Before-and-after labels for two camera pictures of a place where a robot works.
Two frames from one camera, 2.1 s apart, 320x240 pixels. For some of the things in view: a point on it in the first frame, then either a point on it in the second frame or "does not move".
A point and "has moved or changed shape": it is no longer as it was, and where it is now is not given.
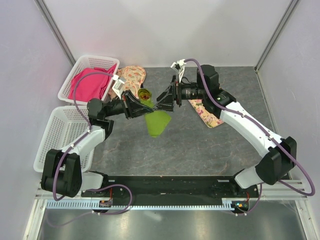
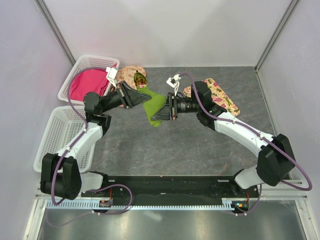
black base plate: (175, 188) does not move
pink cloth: (90, 87) does not move
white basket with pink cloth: (91, 86) does not move
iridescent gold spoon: (144, 95) has moved or changed shape
